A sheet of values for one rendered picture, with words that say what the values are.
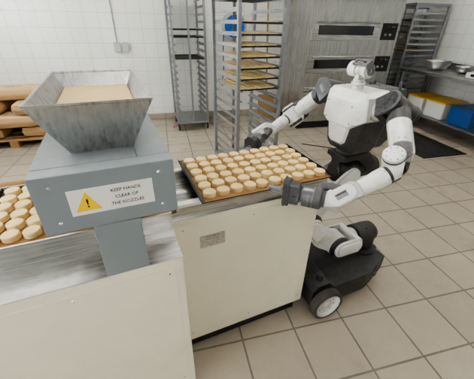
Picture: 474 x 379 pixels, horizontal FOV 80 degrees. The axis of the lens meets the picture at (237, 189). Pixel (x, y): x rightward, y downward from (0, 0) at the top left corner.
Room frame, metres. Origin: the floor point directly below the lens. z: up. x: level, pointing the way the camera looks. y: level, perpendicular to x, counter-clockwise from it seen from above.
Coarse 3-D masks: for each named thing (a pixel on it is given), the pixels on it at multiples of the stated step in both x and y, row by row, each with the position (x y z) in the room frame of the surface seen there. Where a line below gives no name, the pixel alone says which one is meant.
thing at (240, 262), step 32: (192, 192) 1.08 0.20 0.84; (192, 224) 0.88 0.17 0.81; (224, 224) 0.93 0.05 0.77; (256, 224) 0.99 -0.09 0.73; (288, 224) 1.06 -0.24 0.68; (192, 256) 0.88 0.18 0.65; (224, 256) 0.93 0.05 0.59; (256, 256) 1.00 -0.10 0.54; (288, 256) 1.07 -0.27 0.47; (192, 288) 0.87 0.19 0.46; (224, 288) 0.93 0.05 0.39; (256, 288) 1.00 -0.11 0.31; (288, 288) 1.08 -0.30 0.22; (192, 320) 0.87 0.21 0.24; (224, 320) 0.93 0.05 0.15
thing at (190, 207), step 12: (324, 180) 1.14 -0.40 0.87; (264, 192) 1.02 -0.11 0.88; (180, 204) 0.89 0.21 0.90; (192, 204) 0.89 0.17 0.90; (204, 204) 0.91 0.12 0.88; (216, 204) 0.93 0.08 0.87; (228, 204) 0.95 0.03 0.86; (240, 204) 0.97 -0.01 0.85; (180, 216) 0.88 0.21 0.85; (192, 216) 0.89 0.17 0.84
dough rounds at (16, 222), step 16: (16, 192) 0.92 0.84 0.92; (0, 208) 0.80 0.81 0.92; (16, 208) 0.82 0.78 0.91; (32, 208) 0.81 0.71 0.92; (0, 224) 0.72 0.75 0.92; (16, 224) 0.72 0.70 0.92; (32, 224) 0.73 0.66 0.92; (0, 240) 0.66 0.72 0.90; (16, 240) 0.66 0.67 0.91; (32, 240) 0.67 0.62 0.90
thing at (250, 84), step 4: (224, 80) 3.12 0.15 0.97; (228, 80) 3.18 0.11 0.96; (232, 80) 3.13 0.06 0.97; (248, 80) 3.15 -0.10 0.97; (252, 80) 3.22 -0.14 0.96; (256, 80) 3.16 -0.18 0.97; (232, 84) 2.92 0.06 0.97; (240, 84) 2.93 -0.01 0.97; (244, 84) 2.95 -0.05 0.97; (248, 84) 2.93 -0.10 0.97; (252, 84) 2.94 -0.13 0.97; (256, 84) 2.94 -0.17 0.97; (260, 84) 2.94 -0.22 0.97; (264, 84) 2.97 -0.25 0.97; (268, 84) 2.95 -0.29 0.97; (240, 88) 2.75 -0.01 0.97; (244, 88) 2.74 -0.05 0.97; (248, 88) 2.76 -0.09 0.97; (252, 88) 2.79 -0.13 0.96; (256, 88) 2.79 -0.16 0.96; (260, 88) 2.81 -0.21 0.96
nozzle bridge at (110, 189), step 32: (64, 160) 0.65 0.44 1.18; (96, 160) 0.66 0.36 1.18; (128, 160) 0.66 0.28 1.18; (160, 160) 0.66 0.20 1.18; (32, 192) 0.55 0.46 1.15; (64, 192) 0.57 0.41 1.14; (96, 192) 0.60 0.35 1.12; (128, 192) 0.63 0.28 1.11; (160, 192) 0.66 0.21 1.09; (64, 224) 0.56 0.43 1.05; (96, 224) 0.59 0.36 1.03; (128, 224) 0.62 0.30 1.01; (128, 256) 0.61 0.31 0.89
